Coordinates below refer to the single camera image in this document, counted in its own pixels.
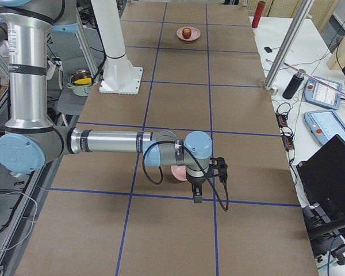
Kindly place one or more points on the red apple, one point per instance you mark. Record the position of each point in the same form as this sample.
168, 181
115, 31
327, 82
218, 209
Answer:
186, 33

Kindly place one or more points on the pink bowl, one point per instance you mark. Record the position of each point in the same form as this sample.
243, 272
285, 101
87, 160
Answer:
179, 172

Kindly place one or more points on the metal rod stand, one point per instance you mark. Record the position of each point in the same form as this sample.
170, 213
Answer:
316, 79

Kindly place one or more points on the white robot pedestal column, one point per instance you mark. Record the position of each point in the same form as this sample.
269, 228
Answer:
119, 74

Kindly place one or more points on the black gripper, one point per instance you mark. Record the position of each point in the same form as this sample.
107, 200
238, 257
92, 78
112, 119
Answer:
196, 183

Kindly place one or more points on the near teach pendant tablet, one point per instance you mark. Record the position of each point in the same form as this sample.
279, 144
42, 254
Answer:
324, 125

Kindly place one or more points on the aluminium frame post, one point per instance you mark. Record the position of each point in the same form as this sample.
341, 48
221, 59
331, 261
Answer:
287, 42

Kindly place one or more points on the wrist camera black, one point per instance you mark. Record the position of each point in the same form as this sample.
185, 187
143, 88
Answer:
219, 169

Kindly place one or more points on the black orange usb hub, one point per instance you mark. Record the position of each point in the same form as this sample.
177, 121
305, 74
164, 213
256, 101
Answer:
282, 120

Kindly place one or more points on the black laptop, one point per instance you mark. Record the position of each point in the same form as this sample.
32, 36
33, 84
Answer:
323, 174

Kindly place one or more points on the far teach pendant tablet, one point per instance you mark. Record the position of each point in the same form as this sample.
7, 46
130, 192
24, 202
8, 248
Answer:
318, 94

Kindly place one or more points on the red cylinder bottle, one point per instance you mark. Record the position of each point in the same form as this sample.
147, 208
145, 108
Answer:
258, 13

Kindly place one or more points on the small black square device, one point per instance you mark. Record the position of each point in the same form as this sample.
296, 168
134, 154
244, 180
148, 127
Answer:
268, 49

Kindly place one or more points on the black water bottle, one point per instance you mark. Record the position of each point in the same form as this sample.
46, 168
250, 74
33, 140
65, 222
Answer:
294, 84

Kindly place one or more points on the white pot with yellow item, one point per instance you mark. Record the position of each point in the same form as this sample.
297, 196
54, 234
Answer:
80, 83

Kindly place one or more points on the pink plate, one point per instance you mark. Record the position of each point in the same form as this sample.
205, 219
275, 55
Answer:
195, 33

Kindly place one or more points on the teach pendant tablet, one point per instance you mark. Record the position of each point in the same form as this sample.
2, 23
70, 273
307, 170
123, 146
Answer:
324, 125
318, 94

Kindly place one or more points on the black monitor stand clamp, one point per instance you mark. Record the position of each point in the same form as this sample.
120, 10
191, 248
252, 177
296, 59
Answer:
323, 222

